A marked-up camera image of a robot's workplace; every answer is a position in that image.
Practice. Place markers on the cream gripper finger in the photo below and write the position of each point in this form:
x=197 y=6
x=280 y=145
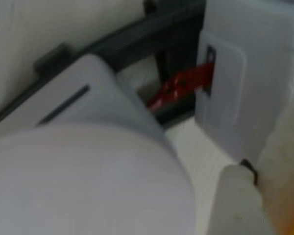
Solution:
x=286 y=171
x=237 y=203

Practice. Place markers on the white Shinkansen toy head car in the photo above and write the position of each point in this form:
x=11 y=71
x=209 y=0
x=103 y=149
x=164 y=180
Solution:
x=235 y=110

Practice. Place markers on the white Shinkansen toy middle car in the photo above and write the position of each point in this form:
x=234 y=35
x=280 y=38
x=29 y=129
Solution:
x=93 y=102

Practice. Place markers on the red train car coupler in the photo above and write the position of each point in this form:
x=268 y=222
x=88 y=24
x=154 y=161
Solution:
x=181 y=83

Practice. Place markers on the grey plastic toy rail track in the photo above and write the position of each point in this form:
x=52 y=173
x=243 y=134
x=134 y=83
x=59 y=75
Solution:
x=137 y=36

